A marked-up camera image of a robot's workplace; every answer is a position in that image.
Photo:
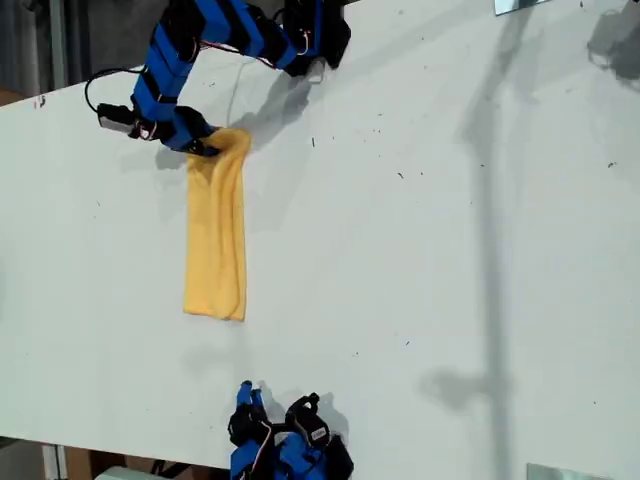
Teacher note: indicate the grey metal table leg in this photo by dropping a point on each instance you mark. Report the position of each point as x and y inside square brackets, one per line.
[52, 462]

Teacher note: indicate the grey metal post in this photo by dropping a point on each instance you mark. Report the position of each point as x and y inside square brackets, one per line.
[57, 45]

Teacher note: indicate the white box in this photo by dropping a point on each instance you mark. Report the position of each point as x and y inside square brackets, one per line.
[122, 474]

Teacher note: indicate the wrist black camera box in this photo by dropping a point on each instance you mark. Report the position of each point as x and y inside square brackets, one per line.
[112, 117]
[315, 430]

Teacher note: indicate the wrist black camera stalk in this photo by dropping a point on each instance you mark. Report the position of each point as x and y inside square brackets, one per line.
[280, 426]
[137, 127]

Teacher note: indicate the yellow square towel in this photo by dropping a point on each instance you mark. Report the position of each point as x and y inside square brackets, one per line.
[215, 240]

